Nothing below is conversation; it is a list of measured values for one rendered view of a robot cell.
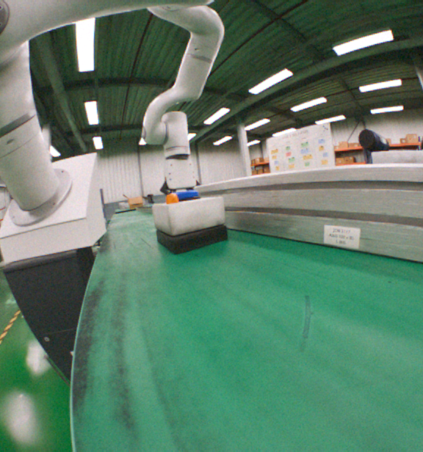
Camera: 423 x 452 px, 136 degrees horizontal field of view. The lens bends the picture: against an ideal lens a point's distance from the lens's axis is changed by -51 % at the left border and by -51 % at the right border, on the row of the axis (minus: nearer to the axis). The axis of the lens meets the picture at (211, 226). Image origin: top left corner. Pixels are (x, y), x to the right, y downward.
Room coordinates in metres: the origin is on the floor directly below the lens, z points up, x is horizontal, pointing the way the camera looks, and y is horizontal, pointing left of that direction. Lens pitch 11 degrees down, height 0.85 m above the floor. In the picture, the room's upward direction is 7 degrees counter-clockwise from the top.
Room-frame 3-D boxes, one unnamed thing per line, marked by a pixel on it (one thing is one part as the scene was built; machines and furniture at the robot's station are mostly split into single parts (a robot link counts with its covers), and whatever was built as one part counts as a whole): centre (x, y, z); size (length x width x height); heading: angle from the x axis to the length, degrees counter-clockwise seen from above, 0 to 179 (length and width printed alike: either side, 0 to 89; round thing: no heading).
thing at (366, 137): (0.35, -0.53, 0.89); 0.20 x 0.08 x 0.22; 104
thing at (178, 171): (0.58, 0.09, 0.93); 0.10 x 0.07 x 0.11; 122
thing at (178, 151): (0.58, 0.08, 0.99); 0.09 x 0.08 x 0.03; 122
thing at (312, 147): (3.08, -1.84, 0.97); 1.50 x 0.50 x 1.95; 30
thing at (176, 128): (0.57, 0.09, 1.07); 0.09 x 0.08 x 0.13; 127
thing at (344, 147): (7.46, -7.35, 1.58); 2.83 x 0.98 x 3.15; 30
